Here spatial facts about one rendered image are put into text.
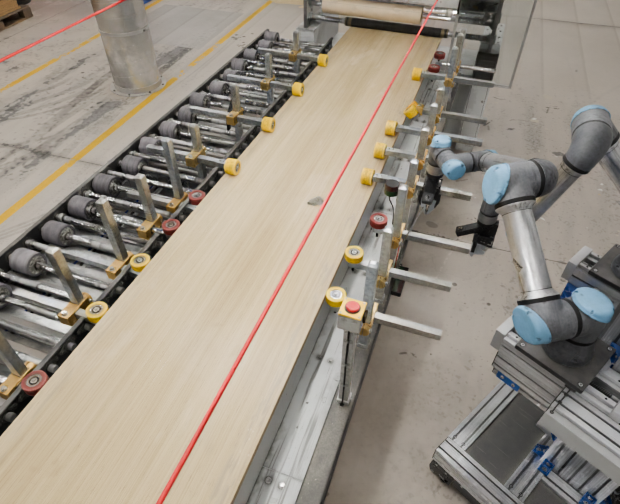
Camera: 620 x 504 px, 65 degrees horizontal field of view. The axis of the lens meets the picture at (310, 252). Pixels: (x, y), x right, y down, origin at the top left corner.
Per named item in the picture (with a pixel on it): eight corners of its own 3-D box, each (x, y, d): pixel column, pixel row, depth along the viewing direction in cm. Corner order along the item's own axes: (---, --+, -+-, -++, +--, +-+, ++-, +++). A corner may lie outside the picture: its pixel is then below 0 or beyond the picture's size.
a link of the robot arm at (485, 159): (580, 157, 141) (489, 142, 187) (546, 162, 140) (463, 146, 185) (576, 196, 145) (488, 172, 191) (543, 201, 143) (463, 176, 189)
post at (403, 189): (394, 265, 232) (409, 184, 199) (393, 270, 230) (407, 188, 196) (387, 264, 233) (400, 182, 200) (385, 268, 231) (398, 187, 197)
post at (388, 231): (381, 307, 217) (394, 226, 184) (379, 312, 214) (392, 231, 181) (374, 304, 218) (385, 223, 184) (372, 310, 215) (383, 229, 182)
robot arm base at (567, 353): (600, 348, 152) (614, 329, 145) (577, 376, 145) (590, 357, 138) (555, 320, 161) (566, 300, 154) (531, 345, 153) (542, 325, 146)
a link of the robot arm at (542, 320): (587, 338, 134) (539, 153, 142) (539, 348, 132) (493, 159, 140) (560, 338, 146) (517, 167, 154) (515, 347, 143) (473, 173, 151)
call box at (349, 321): (365, 318, 148) (367, 302, 142) (359, 336, 143) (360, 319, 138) (343, 312, 149) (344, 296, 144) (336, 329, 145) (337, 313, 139)
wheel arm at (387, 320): (440, 335, 184) (442, 328, 181) (439, 342, 181) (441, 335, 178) (331, 305, 195) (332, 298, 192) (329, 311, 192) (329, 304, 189)
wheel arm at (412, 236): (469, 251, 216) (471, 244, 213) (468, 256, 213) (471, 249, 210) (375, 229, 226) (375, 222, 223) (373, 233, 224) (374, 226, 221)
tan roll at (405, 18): (490, 29, 368) (494, 12, 360) (488, 35, 360) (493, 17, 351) (313, 8, 404) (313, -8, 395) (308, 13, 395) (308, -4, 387)
